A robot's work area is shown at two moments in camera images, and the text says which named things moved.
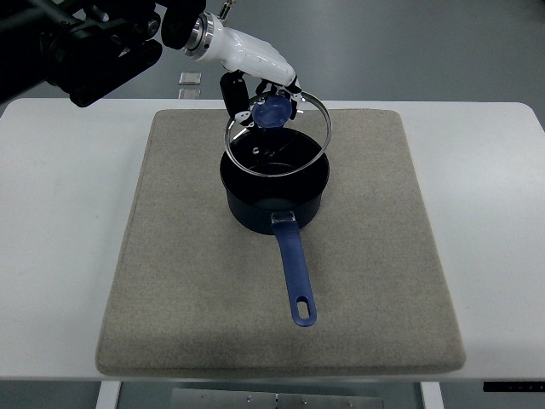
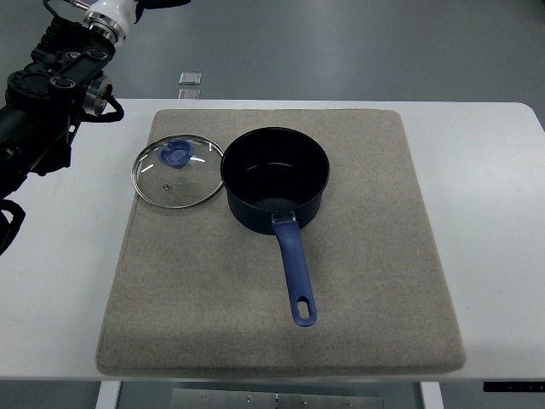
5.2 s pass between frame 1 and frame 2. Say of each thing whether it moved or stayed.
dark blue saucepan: stayed
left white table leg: stayed
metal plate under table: stayed
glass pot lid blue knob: moved
